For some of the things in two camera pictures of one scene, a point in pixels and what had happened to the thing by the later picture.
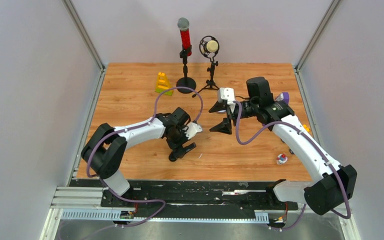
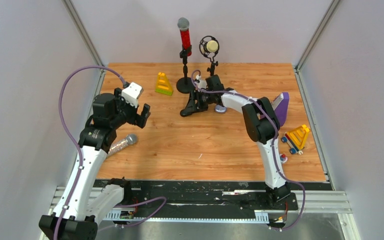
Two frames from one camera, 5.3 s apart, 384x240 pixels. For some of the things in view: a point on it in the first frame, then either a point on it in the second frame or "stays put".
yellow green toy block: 163,84 stays put
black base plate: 191,195 stays put
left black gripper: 174,146 -> 139,120
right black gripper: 225,126 -> 193,107
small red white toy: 281,158 stays put
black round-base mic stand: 186,81 stays put
